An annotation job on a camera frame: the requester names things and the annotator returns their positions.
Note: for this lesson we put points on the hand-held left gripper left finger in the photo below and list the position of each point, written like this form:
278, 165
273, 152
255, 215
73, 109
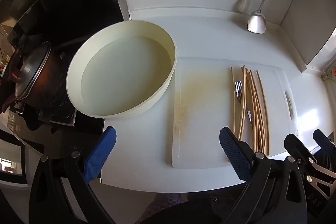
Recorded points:
101, 153

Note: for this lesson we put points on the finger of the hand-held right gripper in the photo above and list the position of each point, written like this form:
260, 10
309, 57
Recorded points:
296, 145
326, 142

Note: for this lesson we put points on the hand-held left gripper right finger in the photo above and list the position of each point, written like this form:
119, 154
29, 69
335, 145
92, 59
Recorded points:
235, 155

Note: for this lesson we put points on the white plastic cutting board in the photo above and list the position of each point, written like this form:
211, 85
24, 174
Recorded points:
204, 108

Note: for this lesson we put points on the dark brown cooking pot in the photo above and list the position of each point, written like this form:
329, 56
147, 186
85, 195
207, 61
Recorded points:
50, 82

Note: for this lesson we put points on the metal fork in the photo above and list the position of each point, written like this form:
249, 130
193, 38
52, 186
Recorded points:
238, 91

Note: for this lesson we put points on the bundle of wooden chopsticks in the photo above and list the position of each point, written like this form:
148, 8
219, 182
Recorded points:
258, 113

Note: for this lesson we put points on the glass oven door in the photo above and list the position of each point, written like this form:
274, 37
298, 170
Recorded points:
11, 158

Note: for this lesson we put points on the cream round plastic basin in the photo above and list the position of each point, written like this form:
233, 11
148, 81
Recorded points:
126, 71

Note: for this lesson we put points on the wall power socket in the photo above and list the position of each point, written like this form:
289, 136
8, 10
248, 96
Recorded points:
331, 70

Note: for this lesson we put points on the metal pot lid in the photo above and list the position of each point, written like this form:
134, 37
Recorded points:
30, 71

